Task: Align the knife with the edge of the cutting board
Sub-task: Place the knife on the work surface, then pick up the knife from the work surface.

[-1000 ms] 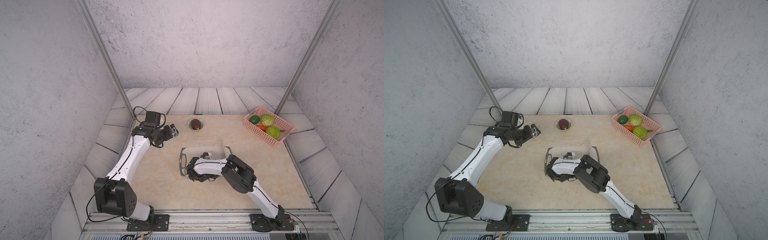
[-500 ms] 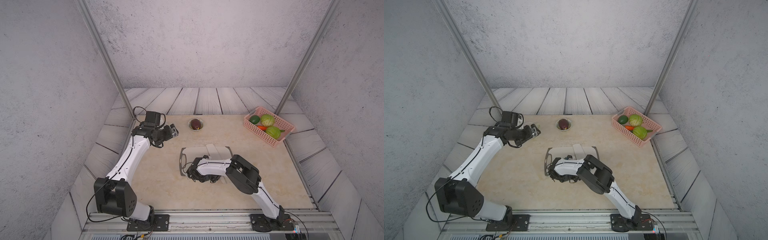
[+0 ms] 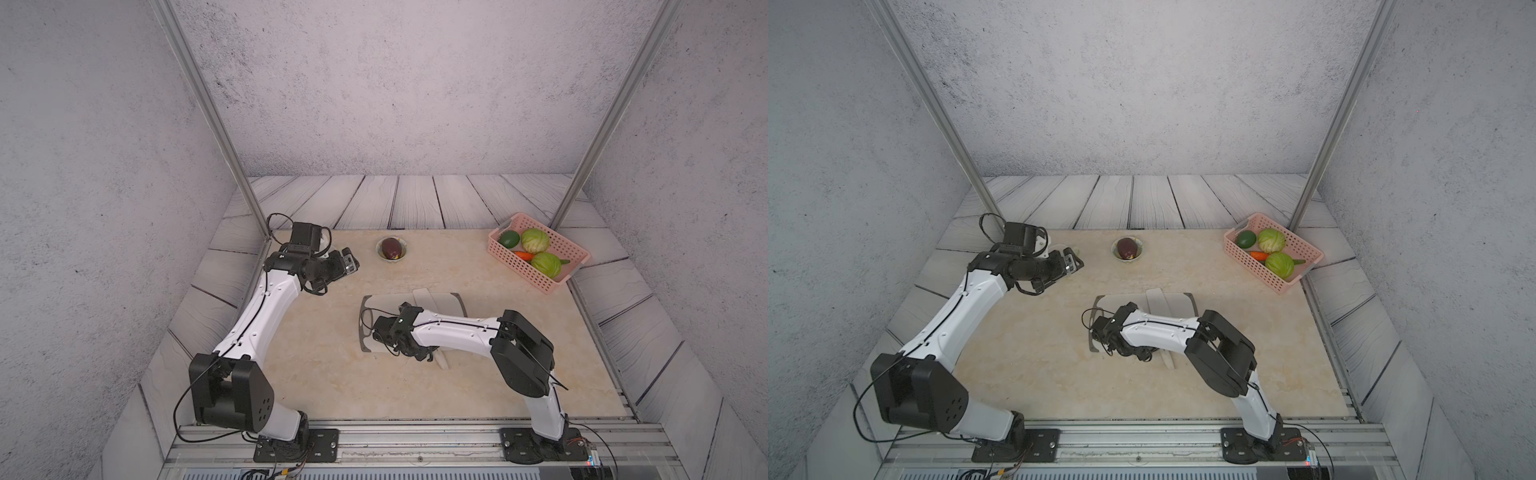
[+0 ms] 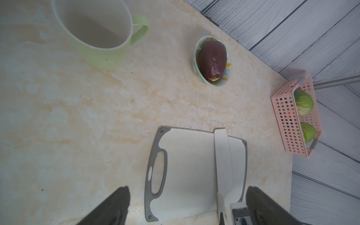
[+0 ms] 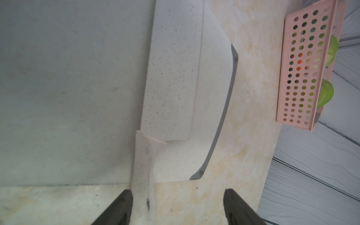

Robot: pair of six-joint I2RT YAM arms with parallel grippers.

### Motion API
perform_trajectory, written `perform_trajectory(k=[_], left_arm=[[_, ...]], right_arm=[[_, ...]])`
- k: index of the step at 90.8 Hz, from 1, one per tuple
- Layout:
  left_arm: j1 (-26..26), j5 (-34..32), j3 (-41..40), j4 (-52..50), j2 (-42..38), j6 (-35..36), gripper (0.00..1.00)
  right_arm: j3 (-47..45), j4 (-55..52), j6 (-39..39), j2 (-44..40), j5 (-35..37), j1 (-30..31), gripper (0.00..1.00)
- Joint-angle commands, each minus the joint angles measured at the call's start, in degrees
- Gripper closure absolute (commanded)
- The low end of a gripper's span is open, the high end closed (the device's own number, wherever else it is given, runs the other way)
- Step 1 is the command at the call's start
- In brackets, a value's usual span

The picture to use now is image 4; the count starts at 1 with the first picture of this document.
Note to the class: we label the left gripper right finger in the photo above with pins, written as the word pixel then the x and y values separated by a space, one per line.
pixel 265 211

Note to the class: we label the upper green cabbage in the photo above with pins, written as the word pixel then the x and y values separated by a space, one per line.
pixel 304 102

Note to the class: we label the pink plastic basket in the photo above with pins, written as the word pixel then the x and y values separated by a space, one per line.
pixel 289 121

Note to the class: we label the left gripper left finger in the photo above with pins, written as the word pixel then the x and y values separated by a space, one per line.
pixel 112 211

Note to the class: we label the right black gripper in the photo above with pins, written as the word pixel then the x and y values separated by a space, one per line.
pixel 240 214

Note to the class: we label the right aluminium frame post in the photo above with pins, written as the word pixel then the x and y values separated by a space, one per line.
pixel 352 78

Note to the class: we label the grey-rimmed white cutting board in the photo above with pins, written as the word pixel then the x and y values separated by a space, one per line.
pixel 189 183

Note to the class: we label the white speckled knife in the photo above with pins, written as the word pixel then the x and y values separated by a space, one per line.
pixel 224 172

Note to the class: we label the purple eggplant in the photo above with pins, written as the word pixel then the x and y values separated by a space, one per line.
pixel 212 60

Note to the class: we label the light green mug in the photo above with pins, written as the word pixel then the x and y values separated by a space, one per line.
pixel 100 31

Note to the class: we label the small patterned bowl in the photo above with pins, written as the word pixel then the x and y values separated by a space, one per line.
pixel 227 73

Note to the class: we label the green cabbage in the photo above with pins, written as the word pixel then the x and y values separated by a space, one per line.
pixel 304 102
pixel 309 132

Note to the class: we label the lower green cabbage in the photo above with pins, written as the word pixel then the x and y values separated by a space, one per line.
pixel 309 132

